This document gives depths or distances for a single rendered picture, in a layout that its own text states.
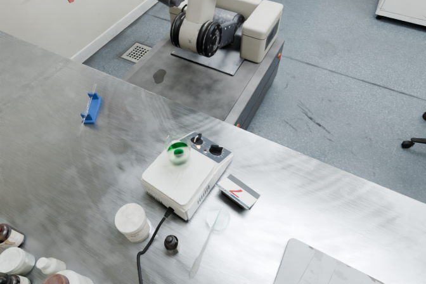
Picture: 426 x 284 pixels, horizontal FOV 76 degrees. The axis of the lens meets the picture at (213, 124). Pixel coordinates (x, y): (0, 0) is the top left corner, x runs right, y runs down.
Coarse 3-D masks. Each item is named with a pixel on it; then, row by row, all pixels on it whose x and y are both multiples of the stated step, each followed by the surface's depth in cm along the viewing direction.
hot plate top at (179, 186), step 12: (192, 156) 61; (204, 156) 61; (156, 168) 60; (168, 168) 60; (192, 168) 60; (204, 168) 60; (144, 180) 58; (156, 180) 58; (168, 180) 58; (180, 180) 58; (192, 180) 58; (204, 180) 58; (168, 192) 56; (180, 192) 56; (192, 192) 56; (180, 204) 55
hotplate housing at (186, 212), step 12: (192, 132) 72; (228, 156) 67; (216, 168) 62; (216, 180) 65; (156, 192) 59; (204, 192) 61; (168, 204) 59; (192, 204) 57; (168, 216) 59; (180, 216) 61
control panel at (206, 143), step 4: (196, 132) 72; (188, 136) 70; (192, 136) 70; (204, 140) 70; (208, 140) 71; (204, 144) 68; (208, 144) 69; (212, 144) 70; (216, 144) 70; (196, 148) 66; (200, 148) 66; (204, 148) 67; (208, 148) 67; (224, 148) 69; (200, 152) 65; (204, 152) 65; (208, 152) 66; (224, 152) 68; (228, 152) 68; (208, 156) 64; (212, 156) 65; (216, 156) 65; (220, 156) 66; (224, 156) 66; (216, 160) 63; (220, 160) 64
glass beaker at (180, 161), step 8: (168, 136) 56; (176, 136) 57; (184, 136) 57; (168, 144) 57; (192, 144) 55; (168, 152) 54; (184, 152) 54; (176, 160) 56; (184, 160) 57; (176, 168) 58; (184, 168) 59
